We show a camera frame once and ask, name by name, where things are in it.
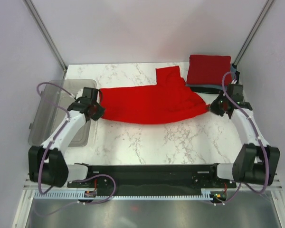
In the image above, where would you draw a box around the left aluminium frame post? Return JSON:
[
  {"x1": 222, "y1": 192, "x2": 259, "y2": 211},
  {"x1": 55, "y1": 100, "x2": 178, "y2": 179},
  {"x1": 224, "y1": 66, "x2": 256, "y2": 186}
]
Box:
[{"x1": 23, "y1": 0, "x2": 67, "y2": 73}]

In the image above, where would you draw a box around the white slotted cable duct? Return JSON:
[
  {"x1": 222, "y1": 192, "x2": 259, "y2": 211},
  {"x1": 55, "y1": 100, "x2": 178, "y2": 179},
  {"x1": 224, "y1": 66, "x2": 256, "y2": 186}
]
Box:
[{"x1": 34, "y1": 190, "x2": 213, "y2": 200}]

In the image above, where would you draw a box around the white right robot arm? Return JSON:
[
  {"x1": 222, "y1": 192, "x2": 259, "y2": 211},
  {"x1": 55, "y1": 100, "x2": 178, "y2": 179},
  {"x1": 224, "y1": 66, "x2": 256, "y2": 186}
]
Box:
[{"x1": 208, "y1": 93, "x2": 280, "y2": 187}]

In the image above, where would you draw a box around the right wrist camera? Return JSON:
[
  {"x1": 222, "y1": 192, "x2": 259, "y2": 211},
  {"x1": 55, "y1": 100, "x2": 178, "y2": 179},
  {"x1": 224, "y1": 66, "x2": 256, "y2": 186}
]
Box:
[{"x1": 227, "y1": 84, "x2": 244, "y2": 102}]

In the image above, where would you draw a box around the right aluminium frame post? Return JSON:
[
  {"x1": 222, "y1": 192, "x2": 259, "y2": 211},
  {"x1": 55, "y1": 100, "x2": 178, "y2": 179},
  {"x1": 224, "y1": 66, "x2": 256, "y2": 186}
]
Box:
[{"x1": 233, "y1": 0, "x2": 275, "y2": 66}]

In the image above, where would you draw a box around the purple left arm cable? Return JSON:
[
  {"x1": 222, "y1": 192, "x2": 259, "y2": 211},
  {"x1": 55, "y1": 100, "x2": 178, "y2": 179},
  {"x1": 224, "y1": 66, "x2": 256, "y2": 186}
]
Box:
[{"x1": 35, "y1": 82, "x2": 76, "y2": 195}]

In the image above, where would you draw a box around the aluminium frame post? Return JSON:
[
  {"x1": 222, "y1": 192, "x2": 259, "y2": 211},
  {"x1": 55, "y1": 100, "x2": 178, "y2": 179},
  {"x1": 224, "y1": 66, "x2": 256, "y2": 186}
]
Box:
[
  {"x1": 23, "y1": 0, "x2": 67, "y2": 73},
  {"x1": 233, "y1": 0, "x2": 275, "y2": 66}
]

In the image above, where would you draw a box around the bright red t-shirt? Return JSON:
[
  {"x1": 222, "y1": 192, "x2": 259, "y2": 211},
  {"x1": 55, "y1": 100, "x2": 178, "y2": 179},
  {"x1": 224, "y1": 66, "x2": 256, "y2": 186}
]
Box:
[{"x1": 100, "y1": 66, "x2": 208, "y2": 124}]

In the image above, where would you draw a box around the clear grey plastic bin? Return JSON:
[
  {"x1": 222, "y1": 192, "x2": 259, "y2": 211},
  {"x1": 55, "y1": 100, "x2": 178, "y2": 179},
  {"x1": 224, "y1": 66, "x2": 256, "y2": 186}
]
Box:
[{"x1": 28, "y1": 79, "x2": 97, "y2": 146}]

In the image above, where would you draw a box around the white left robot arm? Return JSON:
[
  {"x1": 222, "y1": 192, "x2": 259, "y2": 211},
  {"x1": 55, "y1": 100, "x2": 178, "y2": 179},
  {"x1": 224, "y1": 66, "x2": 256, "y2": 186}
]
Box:
[{"x1": 28, "y1": 102, "x2": 105, "y2": 194}]

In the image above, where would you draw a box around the folded grey-blue t-shirt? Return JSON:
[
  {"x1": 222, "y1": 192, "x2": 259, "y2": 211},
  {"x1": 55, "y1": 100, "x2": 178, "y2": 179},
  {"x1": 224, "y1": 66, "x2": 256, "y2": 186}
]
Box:
[{"x1": 186, "y1": 64, "x2": 239, "y2": 90}]

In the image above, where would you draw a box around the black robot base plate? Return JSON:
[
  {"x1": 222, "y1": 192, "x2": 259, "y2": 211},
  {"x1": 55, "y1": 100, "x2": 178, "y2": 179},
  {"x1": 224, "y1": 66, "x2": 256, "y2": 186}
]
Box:
[{"x1": 66, "y1": 163, "x2": 238, "y2": 197}]

